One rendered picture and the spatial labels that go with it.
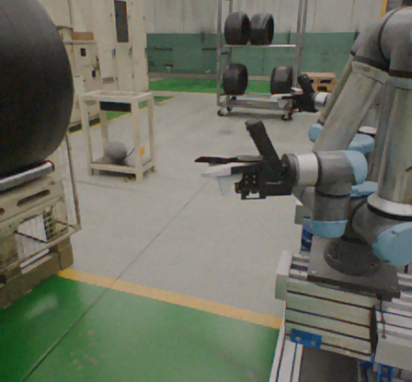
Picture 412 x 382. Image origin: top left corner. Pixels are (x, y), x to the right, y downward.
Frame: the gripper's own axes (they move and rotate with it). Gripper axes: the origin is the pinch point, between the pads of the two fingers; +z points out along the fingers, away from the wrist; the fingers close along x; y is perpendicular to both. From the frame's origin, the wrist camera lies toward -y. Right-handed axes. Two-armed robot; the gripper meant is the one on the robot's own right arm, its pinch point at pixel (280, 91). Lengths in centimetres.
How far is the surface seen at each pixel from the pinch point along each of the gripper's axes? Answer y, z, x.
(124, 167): 98, 196, 23
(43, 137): -12, 5, -109
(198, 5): -14, 811, 740
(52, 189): 8, 14, -108
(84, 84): 59, 429, 118
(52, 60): -32, 3, -102
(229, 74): 79, 322, 322
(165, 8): -12, 913, 691
